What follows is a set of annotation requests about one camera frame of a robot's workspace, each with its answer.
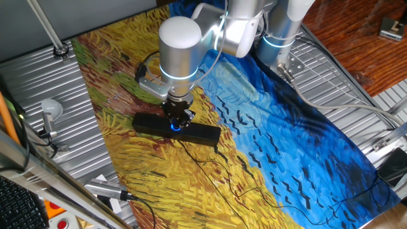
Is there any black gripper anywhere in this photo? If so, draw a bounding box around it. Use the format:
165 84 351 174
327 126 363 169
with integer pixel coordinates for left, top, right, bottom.
161 95 197 130

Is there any black speaker bar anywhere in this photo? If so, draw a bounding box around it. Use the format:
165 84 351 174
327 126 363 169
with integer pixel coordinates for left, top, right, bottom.
132 111 222 148

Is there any Van Gogh painting cloth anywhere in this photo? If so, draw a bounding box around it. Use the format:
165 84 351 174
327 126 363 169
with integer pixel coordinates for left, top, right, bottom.
70 0 401 229

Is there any orange emergency stop box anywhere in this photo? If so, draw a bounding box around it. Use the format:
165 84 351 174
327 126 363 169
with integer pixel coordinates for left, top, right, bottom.
43 199 66 219

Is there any grey box red button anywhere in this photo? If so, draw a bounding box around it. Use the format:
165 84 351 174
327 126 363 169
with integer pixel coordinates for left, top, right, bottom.
47 212 80 229

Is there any grey metal pole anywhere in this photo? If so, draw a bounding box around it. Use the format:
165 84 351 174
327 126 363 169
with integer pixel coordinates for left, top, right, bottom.
27 0 70 61

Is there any orange pole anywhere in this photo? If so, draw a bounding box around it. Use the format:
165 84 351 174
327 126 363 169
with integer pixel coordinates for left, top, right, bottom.
0 90 20 144

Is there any black keyboard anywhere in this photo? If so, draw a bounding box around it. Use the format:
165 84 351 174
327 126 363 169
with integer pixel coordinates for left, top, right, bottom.
0 176 50 229

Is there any aluminium profile bar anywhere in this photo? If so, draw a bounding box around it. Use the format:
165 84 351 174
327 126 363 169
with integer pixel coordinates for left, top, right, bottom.
381 122 407 144

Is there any black phone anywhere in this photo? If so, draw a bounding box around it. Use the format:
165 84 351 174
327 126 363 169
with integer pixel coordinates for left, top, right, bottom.
376 146 407 188

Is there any silver metal box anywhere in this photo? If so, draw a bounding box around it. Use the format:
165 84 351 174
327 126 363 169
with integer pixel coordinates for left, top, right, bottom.
378 17 405 42

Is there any thin black speaker cable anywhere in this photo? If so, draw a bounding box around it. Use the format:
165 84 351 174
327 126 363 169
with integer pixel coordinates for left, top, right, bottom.
178 139 392 229

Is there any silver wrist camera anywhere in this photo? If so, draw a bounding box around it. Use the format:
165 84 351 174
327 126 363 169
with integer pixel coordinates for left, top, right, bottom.
138 77 171 102

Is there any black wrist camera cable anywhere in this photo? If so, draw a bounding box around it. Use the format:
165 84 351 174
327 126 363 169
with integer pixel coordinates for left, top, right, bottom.
135 0 230 88

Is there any silver ribbed camera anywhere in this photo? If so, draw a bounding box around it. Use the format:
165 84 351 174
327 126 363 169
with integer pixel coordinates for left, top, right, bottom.
84 178 137 202

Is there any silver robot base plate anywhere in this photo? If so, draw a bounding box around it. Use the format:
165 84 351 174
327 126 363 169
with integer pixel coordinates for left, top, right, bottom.
276 52 306 80

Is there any aluminium frame rail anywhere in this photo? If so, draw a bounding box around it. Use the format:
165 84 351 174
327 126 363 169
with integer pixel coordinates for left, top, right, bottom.
0 127 133 229

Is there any thick grey robot cable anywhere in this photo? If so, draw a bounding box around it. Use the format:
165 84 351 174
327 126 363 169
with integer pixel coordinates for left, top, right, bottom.
277 63 407 128

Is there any silver corner bracket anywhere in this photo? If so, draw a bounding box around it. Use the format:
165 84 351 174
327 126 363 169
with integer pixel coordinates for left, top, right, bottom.
371 138 389 153

